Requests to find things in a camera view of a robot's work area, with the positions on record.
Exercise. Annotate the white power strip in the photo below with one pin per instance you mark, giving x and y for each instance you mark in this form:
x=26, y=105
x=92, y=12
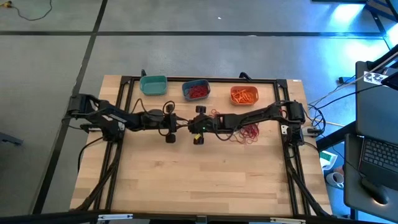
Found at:
x=311, y=131

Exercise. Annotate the white marker tag sheet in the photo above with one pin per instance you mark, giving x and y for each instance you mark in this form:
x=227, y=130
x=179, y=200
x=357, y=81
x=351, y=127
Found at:
x=374, y=77

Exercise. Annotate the grey side desk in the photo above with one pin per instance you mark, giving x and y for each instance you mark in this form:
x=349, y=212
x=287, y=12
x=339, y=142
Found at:
x=351, y=186

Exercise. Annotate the grey metal foot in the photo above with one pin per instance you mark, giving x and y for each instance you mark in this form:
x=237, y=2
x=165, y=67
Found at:
x=11, y=139

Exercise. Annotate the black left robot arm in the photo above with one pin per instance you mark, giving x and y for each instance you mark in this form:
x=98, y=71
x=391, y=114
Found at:
x=102, y=115

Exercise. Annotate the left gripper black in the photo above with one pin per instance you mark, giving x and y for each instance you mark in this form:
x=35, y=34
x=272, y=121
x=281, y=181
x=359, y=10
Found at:
x=171, y=123

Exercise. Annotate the white rod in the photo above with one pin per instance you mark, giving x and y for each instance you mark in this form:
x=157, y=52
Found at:
x=342, y=86

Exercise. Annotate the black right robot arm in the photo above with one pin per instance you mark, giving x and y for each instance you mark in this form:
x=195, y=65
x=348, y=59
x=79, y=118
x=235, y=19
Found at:
x=255, y=116

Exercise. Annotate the silver bracket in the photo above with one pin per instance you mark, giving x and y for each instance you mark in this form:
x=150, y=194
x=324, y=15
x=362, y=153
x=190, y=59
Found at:
x=287, y=221
x=115, y=217

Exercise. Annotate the green white striped box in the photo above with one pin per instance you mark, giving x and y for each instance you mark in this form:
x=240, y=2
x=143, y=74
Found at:
x=328, y=157

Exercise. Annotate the black aluminium table frame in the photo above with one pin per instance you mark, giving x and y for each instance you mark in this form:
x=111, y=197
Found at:
x=174, y=79

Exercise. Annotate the orange rubber bands heap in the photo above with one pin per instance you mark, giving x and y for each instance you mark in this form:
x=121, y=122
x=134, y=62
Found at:
x=242, y=96

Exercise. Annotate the black computer mouse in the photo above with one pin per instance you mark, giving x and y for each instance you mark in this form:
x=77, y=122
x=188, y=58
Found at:
x=374, y=191

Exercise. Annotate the teal plastic basket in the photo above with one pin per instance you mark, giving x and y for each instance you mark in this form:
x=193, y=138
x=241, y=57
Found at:
x=153, y=85

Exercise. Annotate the person's white shoe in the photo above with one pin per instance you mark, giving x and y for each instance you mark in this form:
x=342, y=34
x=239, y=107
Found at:
x=334, y=180

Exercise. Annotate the orange plastic basket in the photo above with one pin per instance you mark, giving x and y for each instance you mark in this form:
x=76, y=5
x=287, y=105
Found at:
x=233, y=93

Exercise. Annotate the blue-grey plastic basket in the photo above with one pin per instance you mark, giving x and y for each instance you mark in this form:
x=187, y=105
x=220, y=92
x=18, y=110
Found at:
x=185, y=85

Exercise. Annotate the dark grey laptop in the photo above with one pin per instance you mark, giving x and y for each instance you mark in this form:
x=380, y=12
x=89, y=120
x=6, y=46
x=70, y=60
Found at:
x=379, y=155

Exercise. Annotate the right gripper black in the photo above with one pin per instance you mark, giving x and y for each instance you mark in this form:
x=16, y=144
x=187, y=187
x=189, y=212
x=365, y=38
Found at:
x=206, y=124

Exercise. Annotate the white mounting bracket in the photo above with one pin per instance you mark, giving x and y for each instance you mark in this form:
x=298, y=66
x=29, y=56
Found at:
x=284, y=129

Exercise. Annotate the red rubber bands heap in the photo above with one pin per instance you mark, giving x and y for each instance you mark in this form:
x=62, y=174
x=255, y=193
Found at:
x=197, y=91

